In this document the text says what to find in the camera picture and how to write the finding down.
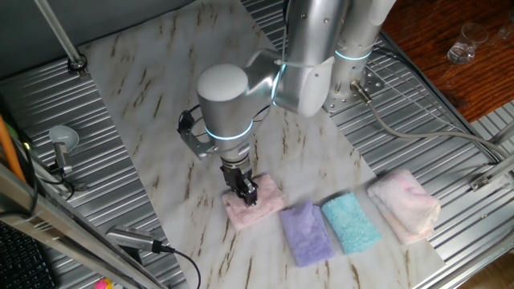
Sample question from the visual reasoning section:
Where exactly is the purple fluffy cloth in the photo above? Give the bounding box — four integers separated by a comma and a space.
279, 200, 337, 268

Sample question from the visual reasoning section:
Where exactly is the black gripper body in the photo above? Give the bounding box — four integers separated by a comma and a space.
219, 157, 255, 188

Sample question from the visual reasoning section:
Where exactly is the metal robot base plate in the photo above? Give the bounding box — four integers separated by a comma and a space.
322, 67, 386, 114

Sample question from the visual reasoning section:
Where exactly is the pale pink white folded cloth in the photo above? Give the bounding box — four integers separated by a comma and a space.
366, 168, 442, 246

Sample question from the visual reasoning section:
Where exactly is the thick grey robot cable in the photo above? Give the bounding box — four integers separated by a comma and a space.
350, 79, 512, 160

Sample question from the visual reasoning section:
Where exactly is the silver webcam on stand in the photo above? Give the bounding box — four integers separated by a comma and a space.
48, 141, 88, 192

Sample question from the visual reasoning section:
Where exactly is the teal fluffy cloth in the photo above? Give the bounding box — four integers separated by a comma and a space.
320, 191, 383, 255

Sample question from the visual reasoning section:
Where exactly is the short aluminium profile bracket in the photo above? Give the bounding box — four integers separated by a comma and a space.
468, 119, 514, 193

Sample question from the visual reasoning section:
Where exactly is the long aluminium frame beam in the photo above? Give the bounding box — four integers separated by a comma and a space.
0, 161, 168, 289

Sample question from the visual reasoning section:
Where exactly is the black keyboard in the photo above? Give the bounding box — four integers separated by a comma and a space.
0, 222, 58, 289

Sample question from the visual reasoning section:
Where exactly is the empty clear glass beaker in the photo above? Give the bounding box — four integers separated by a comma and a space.
447, 22, 490, 66

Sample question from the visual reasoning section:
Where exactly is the black camera cable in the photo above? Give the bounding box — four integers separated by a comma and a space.
152, 239, 202, 289

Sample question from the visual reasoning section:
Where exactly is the brown wooden table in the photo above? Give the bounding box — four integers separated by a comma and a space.
380, 0, 514, 124

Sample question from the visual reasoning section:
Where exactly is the pink fluffy cloth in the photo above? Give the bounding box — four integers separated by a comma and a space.
221, 173, 286, 231

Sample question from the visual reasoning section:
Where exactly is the silver ridged camera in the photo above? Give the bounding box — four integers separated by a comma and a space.
105, 224, 174, 254

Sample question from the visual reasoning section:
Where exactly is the white marble pattern sheet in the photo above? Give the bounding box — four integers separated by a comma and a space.
77, 0, 447, 289

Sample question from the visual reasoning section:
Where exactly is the orange pole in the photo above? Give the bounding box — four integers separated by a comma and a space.
0, 113, 27, 184

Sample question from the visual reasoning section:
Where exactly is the metal stand pole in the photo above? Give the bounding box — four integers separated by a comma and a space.
33, 0, 89, 79

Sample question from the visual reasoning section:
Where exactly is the wrist camera with metal bracket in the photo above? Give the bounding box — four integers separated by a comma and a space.
177, 104, 220, 161

